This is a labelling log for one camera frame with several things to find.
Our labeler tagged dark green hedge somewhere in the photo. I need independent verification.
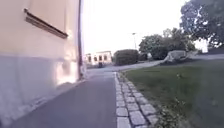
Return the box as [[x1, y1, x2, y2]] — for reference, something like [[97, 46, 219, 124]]
[[112, 48, 140, 67]]

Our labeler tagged pale distant building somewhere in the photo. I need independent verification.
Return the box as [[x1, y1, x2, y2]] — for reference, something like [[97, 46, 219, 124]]
[[84, 50, 113, 67]]

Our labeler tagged street lamp pole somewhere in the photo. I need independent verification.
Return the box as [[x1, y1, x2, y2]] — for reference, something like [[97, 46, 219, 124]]
[[131, 32, 138, 51]]

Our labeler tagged brown drainpipe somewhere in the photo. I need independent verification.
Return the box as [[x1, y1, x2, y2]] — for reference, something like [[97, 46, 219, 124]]
[[77, 0, 84, 80]]

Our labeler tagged grey asphalt path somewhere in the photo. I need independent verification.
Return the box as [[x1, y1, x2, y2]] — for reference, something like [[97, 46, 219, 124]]
[[6, 59, 164, 128]]

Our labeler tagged cobblestone border strip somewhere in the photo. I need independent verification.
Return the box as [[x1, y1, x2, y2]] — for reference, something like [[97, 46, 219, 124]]
[[113, 71, 160, 128]]

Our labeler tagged group of trees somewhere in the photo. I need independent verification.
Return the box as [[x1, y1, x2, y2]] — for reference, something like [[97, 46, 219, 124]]
[[138, 27, 197, 61]]

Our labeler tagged grey stone block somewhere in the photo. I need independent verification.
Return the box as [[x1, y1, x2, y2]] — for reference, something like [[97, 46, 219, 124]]
[[163, 49, 188, 64]]

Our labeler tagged grass lawn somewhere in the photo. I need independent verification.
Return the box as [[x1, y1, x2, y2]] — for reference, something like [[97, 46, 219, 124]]
[[120, 59, 224, 128]]

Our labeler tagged beige plastered building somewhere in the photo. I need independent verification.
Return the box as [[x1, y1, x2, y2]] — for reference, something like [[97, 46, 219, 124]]
[[0, 0, 88, 127]]

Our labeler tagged large tree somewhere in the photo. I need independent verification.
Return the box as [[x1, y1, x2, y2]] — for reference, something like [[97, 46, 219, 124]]
[[179, 0, 224, 49]]

